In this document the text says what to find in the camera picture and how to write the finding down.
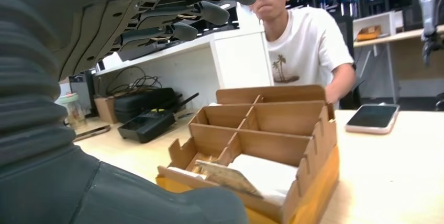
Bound cardboard organizer box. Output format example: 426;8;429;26
156;84;341;224

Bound yellow printed key card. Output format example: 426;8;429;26
195;160;264;199

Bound person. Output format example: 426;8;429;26
249;0;358;110

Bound black monitor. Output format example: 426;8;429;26
69;71;99;117

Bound small cardboard box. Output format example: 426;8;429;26
93;96;119;125

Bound clear jar green lid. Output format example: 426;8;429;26
55;93;88;130

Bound black carrying case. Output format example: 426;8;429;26
114;87;183;124

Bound dark flat phone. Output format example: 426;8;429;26
72;125;112;143

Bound black router with antenna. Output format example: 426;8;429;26
117;92;200;144

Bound white desk shelf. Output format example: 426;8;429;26
93;28;275;112

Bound black office chair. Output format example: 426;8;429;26
338;14;367;110

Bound brown cardboard box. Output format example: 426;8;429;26
356;25;383;42

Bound white open cabinet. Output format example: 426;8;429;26
352;10;398;41

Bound black smartphone pink case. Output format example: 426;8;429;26
345;103;401;136

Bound long wooden desk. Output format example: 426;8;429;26
353;25;444;105

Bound standing humanoid robot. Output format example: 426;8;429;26
418;0;444;68

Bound tangled black cables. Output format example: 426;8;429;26
105;65;163;97

